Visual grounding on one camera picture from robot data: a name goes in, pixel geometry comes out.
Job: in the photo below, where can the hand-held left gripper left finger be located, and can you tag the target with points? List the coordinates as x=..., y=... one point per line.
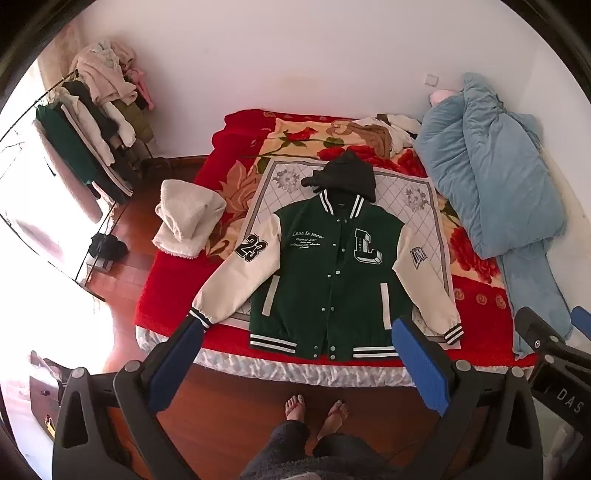
x=178, y=360

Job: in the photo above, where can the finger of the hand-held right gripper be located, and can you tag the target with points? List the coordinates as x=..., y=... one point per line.
x=582, y=319
x=538, y=330

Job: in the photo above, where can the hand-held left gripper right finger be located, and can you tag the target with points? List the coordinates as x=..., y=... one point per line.
x=421, y=367

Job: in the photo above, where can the green hooded varsity jacket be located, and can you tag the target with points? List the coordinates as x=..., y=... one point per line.
x=330, y=272

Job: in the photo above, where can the black metal clothes rack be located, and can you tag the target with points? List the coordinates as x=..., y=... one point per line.
x=94, y=221

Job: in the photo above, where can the pile of beige clothes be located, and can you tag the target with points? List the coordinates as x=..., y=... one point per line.
x=104, y=69

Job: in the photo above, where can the red floral blanket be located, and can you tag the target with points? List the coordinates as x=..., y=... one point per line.
x=184, y=295

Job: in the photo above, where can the person's right foot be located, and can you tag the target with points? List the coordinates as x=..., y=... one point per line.
x=333, y=417

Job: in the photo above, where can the person's foot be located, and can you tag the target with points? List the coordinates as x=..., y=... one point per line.
x=333, y=417
x=295, y=408

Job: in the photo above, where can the bed with white frilled skirt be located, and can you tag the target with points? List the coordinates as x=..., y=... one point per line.
x=286, y=369

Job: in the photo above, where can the person's left foot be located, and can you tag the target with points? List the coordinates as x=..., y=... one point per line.
x=295, y=408

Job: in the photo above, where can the person's dark grey pants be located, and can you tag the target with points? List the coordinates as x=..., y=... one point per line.
x=318, y=454

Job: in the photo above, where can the black cloth on floor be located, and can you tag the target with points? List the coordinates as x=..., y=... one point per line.
x=107, y=244

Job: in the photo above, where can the white fluffy folded blanket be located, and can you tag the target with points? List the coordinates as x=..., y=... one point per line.
x=184, y=217

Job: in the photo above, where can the light blue quilt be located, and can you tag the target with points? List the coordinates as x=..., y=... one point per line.
x=489, y=152

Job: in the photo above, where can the grey patterned square blanket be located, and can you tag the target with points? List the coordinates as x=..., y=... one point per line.
x=286, y=184

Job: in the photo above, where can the brown garment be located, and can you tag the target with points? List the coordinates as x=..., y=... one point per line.
x=371, y=136

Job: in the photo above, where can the white crumpled garment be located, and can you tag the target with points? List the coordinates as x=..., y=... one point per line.
x=401, y=131

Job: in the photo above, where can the dark green hanging garment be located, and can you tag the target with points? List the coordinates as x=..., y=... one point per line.
x=69, y=143

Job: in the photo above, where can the white hanging garment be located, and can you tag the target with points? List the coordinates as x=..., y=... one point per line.
x=90, y=124

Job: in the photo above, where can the pink pillow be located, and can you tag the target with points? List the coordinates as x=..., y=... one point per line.
x=439, y=95

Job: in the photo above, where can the pink hanging garment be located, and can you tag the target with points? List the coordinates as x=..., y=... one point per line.
x=141, y=87

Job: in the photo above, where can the white wall socket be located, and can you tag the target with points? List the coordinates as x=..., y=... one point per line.
x=431, y=79

